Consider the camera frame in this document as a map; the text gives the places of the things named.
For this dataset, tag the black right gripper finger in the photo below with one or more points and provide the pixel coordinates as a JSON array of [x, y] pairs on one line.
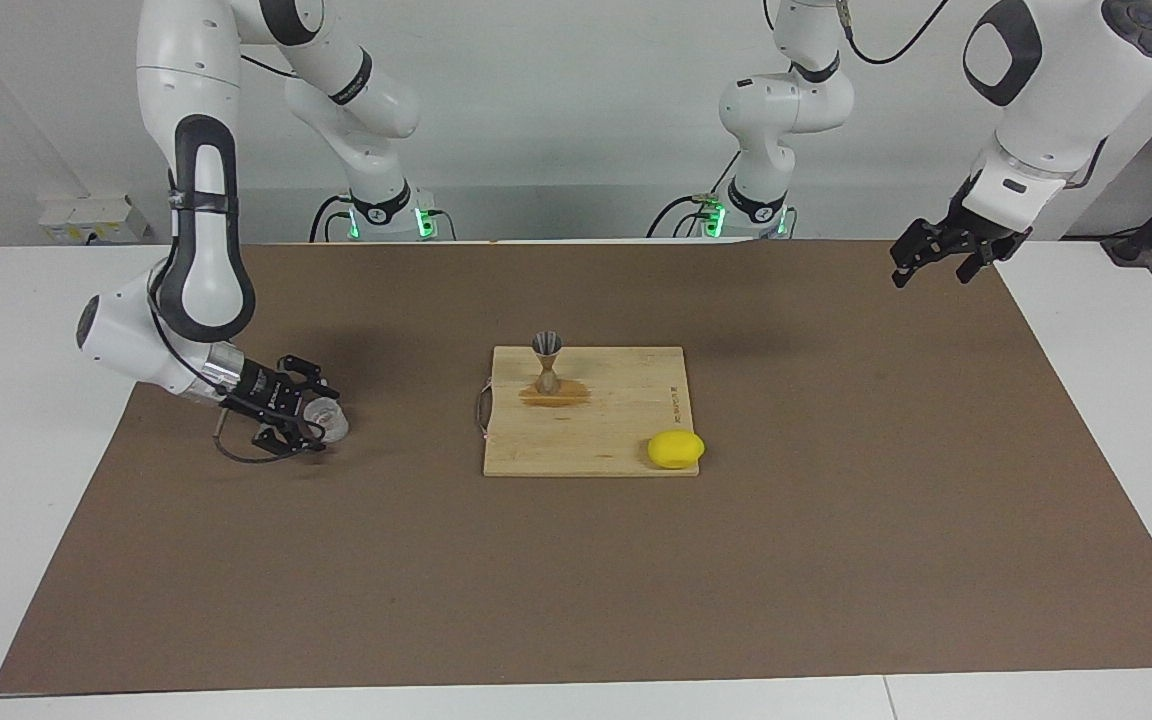
[[281, 438], [306, 375]]

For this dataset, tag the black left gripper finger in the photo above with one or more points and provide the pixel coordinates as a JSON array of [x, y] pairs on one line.
[[918, 245], [981, 260]]

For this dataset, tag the yellow lemon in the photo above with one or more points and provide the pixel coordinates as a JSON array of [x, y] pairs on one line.
[[676, 450]]

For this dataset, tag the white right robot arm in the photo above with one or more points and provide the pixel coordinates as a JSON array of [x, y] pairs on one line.
[[191, 200]]

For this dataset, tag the metal jigger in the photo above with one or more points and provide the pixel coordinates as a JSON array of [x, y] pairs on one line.
[[547, 345]]

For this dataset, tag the brown table mat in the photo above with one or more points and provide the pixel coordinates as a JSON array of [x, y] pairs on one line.
[[336, 560]]

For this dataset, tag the white power strip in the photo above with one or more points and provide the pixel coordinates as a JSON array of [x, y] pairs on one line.
[[86, 215]]

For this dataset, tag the small clear glass cup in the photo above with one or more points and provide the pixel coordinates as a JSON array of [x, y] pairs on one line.
[[331, 420]]

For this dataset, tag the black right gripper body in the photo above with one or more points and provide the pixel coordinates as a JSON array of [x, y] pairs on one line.
[[258, 392]]

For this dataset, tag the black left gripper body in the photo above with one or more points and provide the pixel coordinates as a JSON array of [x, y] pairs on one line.
[[976, 225]]

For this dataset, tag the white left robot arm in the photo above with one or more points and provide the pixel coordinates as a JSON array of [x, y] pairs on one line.
[[1066, 80]]

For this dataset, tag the wooden cutting board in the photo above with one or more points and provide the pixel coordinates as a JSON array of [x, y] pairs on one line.
[[616, 420]]

